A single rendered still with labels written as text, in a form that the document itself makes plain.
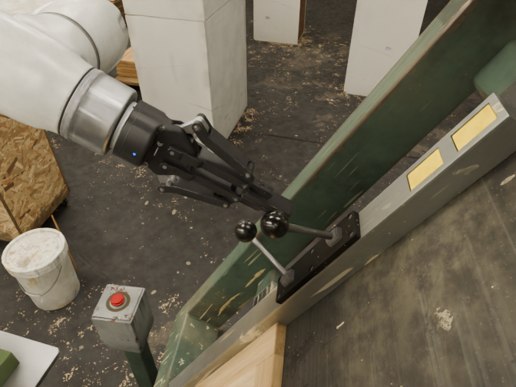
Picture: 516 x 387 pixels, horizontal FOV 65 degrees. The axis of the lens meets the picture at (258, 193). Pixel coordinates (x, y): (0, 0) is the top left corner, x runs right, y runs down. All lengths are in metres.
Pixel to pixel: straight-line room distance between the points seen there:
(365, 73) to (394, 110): 3.53
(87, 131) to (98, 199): 2.62
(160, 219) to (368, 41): 2.52
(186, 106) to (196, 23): 0.62
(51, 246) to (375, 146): 1.90
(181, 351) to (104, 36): 0.83
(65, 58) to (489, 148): 0.46
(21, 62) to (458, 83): 0.59
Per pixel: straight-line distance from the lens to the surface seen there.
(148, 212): 2.89
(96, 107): 0.48
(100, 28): 0.61
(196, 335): 1.21
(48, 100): 0.49
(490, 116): 0.49
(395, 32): 4.09
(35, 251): 2.37
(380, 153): 0.76
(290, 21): 5.42
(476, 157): 0.49
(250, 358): 0.76
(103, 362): 2.28
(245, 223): 0.65
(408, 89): 0.70
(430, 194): 0.51
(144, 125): 0.49
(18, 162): 2.68
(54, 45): 0.52
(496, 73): 0.68
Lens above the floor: 1.92
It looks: 41 degrees down
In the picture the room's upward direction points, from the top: straight up
